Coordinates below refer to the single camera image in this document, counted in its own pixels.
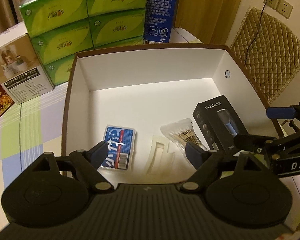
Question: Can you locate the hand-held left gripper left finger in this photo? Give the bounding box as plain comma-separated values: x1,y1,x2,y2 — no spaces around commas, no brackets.
31,140,114,193

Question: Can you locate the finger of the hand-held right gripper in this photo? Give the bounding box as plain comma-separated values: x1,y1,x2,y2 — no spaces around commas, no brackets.
234,129,300,160
266,101,300,133

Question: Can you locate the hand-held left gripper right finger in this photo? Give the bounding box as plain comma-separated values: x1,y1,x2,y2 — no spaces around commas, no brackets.
180,141,267,193

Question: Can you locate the cotton swab packet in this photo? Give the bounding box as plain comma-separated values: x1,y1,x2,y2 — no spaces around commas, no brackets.
160,118,208,155

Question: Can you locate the blue dental floss box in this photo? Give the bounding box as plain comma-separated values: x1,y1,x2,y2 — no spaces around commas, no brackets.
97,124,137,171

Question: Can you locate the white hair claw clip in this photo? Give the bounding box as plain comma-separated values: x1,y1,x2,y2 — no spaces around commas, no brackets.
144,135,177,175

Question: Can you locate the black shaver box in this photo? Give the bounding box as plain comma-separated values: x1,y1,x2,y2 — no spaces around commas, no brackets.
192,94,249,153

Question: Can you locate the brown cardboard box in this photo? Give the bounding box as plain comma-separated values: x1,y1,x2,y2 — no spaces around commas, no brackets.
61,44,284,184

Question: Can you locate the chair with quilted cover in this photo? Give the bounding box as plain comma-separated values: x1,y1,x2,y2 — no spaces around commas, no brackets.
229,6,300,104

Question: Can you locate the white product box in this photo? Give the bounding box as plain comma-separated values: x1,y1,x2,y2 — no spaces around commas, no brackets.
0,33,54,105

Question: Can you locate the red gift packet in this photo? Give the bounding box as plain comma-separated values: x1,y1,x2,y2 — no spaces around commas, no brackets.
0,70,15,120

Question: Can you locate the stack of green tissue packs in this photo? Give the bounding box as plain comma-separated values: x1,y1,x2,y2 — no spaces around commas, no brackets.
19,0,147,85

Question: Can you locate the blue carton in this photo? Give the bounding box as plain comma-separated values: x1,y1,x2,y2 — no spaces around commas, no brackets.
143,0,182,45

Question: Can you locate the black charger cable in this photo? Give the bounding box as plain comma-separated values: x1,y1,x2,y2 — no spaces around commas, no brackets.
245,0,274,67

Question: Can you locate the empty wall socket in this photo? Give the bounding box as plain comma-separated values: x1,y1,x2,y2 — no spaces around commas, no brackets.
277,0,293,18

